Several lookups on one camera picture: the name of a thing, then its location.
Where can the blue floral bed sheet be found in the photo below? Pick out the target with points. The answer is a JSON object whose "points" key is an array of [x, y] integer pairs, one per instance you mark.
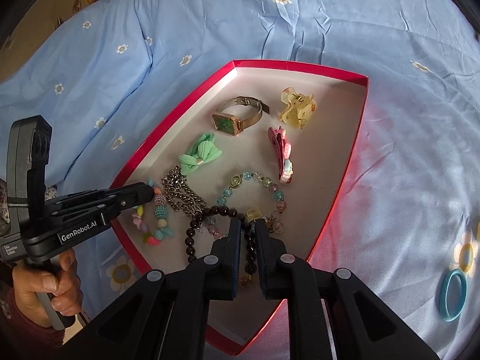
{"points": [[393, 26]]}

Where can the red cardboard box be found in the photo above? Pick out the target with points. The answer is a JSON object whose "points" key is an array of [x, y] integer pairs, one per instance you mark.
{"points": [[318, 150]]}

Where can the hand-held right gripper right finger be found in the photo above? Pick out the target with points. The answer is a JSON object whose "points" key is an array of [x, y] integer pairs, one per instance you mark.
{"points": [[262, 258]]}

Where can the yellow hair claw clip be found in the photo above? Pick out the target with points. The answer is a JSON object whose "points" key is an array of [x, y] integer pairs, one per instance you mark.
{"points": [[296, 110]]}

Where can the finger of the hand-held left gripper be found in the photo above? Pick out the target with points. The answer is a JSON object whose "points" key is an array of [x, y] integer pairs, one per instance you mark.
{"points": [[135, 195]]}

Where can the person's left forearm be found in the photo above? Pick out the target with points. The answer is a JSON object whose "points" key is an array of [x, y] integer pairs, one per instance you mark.
{"points": [[22, 330]]}

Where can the gold square wristwatch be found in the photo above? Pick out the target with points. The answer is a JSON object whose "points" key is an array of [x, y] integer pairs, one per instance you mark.
{"points": [[228, 123]]}

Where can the pink hair clip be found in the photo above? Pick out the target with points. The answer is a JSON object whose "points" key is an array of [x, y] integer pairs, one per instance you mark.
{"points": [[281, 153]]}

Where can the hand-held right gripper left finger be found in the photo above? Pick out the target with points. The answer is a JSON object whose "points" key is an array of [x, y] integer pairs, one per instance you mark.
{"points": [[235, 258]]}

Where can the person's left hand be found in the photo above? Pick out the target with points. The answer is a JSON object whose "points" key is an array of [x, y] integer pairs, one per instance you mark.
{"points": [[37, 281]]}

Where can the person's floral clothing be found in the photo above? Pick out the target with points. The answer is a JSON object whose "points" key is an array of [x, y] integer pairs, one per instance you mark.
{"points": [[3, 202]]}

